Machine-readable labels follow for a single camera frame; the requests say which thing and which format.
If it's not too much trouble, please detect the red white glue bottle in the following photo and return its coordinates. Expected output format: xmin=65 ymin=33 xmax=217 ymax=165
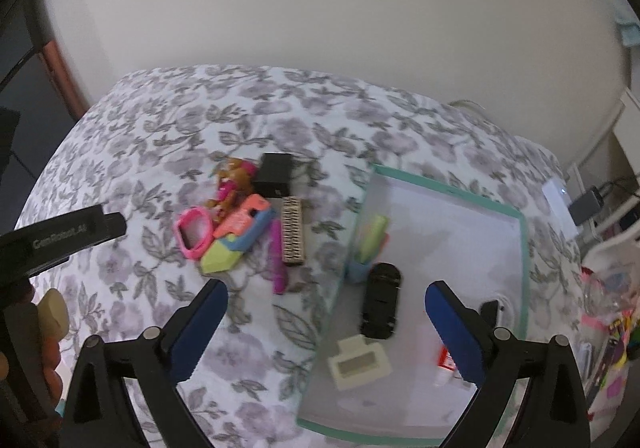
xmin=434 ymin=345 xmax=458 ymax=387

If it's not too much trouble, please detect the pink toy wristwatch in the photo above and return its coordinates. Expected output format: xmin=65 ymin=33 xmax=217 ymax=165
xmin=174 ymin=207 xmax=215 ymax=261

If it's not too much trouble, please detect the cream plastic hair clip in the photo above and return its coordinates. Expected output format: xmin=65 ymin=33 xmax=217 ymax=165
xmin=328 ymin=335 xmax=393 ymax=392

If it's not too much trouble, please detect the colourful foam puzzle piece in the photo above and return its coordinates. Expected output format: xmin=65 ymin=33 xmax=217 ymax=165
xmin=346 ymin=214 xmax=390 ymax=283

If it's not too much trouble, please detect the patterned beige black bar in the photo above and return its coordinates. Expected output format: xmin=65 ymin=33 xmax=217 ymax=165
xmin=281 ymin=197 xmax=306 ymax=266

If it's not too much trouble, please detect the brown pink puppy figurine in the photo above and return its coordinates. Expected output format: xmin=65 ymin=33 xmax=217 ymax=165
xmin=205 ymin=158 xmax=258 ymax=225

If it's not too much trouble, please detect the person's hand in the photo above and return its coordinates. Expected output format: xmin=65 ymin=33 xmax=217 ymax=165
xmin=1 ymin=279 xmax=70 ymax=408

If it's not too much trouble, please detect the teal rimmed white tray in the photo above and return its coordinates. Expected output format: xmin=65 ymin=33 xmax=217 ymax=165
xmin=296 ymin=165 xmax=529 ymax=447

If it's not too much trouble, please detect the floral grey white blanket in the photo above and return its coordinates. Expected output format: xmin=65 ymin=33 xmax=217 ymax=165
xmin=20 ymin=66 xmax=582 ymax=447

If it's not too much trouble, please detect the grey power adapter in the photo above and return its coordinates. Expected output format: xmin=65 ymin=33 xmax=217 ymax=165
xmin=568 ymin=186 xmax=604 ymax=226

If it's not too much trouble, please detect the black cube box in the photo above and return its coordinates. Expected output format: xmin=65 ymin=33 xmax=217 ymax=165
xmin=252 ymin=153 xmax=294 ymax=198

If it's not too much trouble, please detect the white plastic furniture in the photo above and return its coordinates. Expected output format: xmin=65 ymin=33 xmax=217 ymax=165
xmin=573 ymin=88 xmax=639 ymax=257

